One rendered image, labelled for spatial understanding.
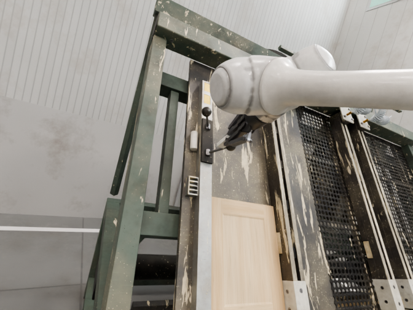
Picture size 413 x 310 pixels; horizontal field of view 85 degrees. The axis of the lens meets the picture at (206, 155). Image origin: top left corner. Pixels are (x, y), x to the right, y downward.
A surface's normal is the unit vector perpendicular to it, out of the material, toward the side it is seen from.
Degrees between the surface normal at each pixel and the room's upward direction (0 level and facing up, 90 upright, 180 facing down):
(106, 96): 90
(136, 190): 57
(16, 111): 90
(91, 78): 90
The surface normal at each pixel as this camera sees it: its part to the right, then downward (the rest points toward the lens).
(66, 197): 0.46, 0.19
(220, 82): -0.91, 0.18
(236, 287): 0.45, -0.39
